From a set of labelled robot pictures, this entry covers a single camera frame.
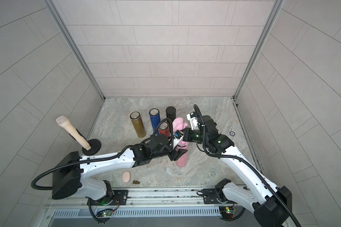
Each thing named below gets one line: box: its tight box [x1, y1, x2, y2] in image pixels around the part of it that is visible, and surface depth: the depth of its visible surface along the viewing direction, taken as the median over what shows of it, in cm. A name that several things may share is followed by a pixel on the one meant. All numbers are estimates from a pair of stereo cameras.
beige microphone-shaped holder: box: [55, 115, 102, 156], surface depth 73 cm
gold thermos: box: [129, 111, 147, 138], surface depth 83 cm
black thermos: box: [165, 105, 177, 123], surface depth 84 cm
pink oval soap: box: [122, 171, 130, 184], surface depth 77 cm
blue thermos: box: [148, 107, 161, 135], surface depth 84 cm
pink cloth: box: [171, 117, 189, 134], surface depth 72 cm
